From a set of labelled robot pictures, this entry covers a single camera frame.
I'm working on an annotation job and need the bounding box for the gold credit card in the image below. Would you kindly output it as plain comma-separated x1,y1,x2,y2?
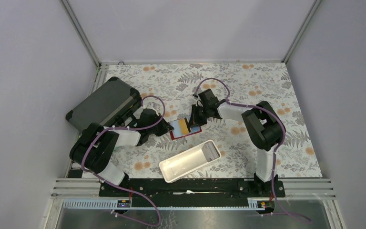
178,118,190,135

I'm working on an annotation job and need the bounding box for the red card holder wallet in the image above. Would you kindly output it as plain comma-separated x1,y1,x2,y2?
169,117,202,140

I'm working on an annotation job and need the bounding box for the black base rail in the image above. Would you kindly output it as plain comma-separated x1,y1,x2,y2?
53,177,332,212

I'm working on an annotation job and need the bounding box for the floral table mat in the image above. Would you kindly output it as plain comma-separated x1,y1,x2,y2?
106,63,322,178

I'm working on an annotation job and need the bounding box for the white plastic tray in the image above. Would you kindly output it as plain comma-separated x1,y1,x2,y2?
159,140,222,183

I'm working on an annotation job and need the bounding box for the silver VIP card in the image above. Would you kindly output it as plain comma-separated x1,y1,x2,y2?
202,142,220,162

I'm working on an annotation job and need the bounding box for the black hard case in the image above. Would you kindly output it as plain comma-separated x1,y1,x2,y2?
65,77,142,131

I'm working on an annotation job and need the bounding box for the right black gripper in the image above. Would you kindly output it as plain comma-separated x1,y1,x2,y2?
187,104,210,129

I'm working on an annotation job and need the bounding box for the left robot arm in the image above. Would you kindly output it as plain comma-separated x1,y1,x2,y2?
70,108,174,196

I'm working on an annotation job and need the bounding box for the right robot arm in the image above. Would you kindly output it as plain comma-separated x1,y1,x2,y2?
187,89,286,197

